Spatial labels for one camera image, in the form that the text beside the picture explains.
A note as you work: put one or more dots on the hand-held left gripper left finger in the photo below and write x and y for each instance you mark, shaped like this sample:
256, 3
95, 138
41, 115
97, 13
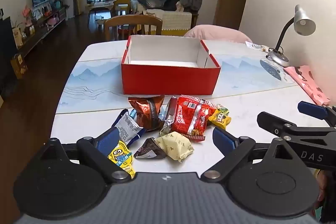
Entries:
107, 141

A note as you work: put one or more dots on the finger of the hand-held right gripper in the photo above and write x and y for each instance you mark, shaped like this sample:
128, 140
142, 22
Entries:
275, 127
312, 109

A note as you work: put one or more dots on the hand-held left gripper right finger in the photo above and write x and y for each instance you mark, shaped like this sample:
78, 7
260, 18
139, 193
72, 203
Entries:
222, 138

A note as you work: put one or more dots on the small yellow snack packet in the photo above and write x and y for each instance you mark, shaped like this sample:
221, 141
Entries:
221, 119

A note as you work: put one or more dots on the yellow cartoon snack packet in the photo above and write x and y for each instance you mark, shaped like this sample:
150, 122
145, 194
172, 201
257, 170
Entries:
120, 157

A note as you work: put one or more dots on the blue white snack packet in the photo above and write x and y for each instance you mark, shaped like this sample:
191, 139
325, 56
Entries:
127, 127

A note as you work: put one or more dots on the light blue biscuit packet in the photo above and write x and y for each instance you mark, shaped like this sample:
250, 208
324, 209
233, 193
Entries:
133, 114

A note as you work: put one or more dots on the red snack packet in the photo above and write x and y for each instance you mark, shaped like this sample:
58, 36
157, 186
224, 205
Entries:
189, 116

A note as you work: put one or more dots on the dark brown small snack packet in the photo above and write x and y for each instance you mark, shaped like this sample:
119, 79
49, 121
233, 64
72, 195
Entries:
149, 149

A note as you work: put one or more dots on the cream snack packet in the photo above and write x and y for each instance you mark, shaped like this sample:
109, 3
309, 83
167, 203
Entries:
174, 145

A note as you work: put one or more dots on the copper brown snack packet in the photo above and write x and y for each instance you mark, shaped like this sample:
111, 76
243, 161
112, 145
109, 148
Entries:
148, 113

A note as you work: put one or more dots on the silver brown snack packet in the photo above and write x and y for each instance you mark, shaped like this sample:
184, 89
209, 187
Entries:
168, 119

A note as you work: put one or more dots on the red cardboard box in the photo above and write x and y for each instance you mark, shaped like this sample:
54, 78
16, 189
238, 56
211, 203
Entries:
168, 79

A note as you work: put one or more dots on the pink printed bag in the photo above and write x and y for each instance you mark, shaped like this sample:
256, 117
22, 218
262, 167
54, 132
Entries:
307, 79

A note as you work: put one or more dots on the small white packet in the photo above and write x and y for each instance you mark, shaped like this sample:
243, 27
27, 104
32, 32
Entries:
256, 46

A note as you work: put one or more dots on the silver desk lamp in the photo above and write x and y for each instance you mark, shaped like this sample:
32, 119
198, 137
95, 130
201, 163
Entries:
304, 22

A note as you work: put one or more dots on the pink jacket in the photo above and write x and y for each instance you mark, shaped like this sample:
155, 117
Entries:
215, 32

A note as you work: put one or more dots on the brown yellow carton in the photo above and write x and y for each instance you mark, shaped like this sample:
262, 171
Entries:
19, 66

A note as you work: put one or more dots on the wooden dining chair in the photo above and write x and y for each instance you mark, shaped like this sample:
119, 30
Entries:
131, 20

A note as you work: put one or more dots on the yellow sofa with cream cover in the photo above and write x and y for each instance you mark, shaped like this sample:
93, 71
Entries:
176, 20

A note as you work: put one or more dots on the dark wooden television cabinet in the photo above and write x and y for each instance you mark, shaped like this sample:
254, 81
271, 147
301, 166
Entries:
39, 32

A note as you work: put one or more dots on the pink toy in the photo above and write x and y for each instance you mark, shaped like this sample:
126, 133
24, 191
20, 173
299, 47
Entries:
52, 21

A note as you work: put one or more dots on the black cabinet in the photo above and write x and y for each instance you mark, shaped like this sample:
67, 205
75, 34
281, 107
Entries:
6, 56

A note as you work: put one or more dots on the wooden coffee table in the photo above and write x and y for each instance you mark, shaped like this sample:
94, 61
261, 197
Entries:
101, 5

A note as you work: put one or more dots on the yellow printed box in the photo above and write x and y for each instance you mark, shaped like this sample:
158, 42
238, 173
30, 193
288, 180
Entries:
17, 37

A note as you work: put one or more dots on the pink flowers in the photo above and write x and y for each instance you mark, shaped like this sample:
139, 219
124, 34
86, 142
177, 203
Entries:
26, 12

